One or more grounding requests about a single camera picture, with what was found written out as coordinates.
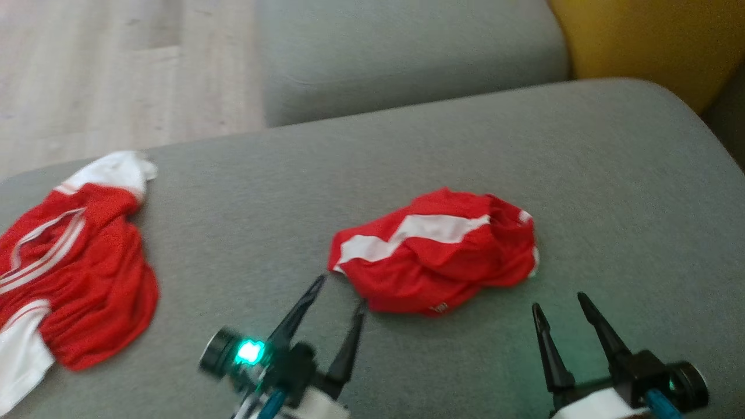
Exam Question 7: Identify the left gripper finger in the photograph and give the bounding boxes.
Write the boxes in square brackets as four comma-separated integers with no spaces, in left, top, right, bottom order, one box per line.
[267,274,327,350]
[322,302,367,400]

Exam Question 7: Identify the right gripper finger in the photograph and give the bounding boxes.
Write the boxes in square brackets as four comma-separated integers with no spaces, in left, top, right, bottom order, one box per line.
[532,303,576,392]
[577,292,633,374]

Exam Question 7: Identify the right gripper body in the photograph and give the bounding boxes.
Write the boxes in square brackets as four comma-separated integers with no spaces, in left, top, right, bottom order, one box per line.
[549,350,685,419]

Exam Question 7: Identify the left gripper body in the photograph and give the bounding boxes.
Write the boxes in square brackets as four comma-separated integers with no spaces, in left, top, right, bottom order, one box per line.
[233,343,350,419]

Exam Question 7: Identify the right gripper blue cable plug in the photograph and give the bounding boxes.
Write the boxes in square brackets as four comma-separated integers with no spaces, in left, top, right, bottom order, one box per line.
[645,389,683,419]

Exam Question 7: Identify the yellow sofa backrest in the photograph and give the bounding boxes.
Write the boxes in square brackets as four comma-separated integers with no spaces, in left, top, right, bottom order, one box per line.
[547,0,745,115]

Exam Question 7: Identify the gripper blue cable plug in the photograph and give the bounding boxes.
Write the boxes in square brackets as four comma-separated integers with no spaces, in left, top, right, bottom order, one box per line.
[256,389,289,419]
[645,389,683,419]

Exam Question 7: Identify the red shorts with white stripe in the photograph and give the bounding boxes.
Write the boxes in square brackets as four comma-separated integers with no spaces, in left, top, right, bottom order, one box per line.
[328,187,540,318]

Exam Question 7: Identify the red and white jersey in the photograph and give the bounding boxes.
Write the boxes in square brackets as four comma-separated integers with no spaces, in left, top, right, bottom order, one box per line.
[0,150,160,415]

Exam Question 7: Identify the left gripper blue cable plug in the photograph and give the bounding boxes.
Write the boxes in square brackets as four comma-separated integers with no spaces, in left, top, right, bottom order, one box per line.
[256,389,289,419]

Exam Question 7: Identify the large grey sofa seat cushion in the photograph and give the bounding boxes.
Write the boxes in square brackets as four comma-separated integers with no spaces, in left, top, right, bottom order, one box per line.
[0,78,745,419]

